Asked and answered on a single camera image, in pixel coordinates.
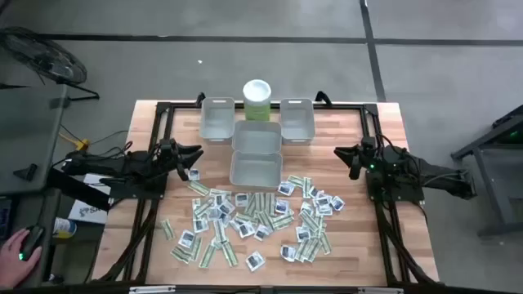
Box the black floor fan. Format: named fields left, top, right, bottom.
left=0, top=26, right=101, bottom=101

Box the grey side table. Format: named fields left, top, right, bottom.
left=0, top=83, right=69, bottom=194

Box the white printed cardboard box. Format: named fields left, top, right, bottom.
left=67, top=173, right=114, bottom=225

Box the grey desk top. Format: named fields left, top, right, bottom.
left=0, top=191, right=62, bottom=289

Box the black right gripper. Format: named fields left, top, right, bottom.
left=333, top=136, right=379, bottom=173

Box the dark grey metal cart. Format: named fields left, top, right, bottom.
left=450, top=104, right=523, bottom=238

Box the green wipes canister white lid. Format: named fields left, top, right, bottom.
left=242, top=78, right=273, bottom=123

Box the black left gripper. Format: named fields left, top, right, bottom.
left=157, top=138, right=204, bottom=169

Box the person's hand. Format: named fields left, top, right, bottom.
left=0, top=228, right=44, bottom=289

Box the black wedge-shaped object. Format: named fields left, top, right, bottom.
left=12, top=163, right=38, bottom=182

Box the white and yellow can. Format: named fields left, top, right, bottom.
left=52, top=217, right=78, bottom=239

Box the black keypad device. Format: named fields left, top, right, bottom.
left=0, top=197, right=13, bottom=241

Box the wide grey plastic bin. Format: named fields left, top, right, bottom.
left=229, top=149, right=284, bottom=189
left=231, top=119, right=283, bottom=155

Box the silver mounting bracket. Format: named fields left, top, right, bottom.
left=128, top=285, right=177, bottom=294
left=357, top=287, right=405, bottom=294

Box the black diagonal bar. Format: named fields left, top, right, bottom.
left=47, top=167, right=111, bottom=212

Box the black computer mouse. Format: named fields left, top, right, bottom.
left=18, top=225, right=45, bottom=262

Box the grey plastic bin with slots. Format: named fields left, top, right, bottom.
left=199, top=96, right=236, bottom=145
left=279, top=97, right=316, bottom=146

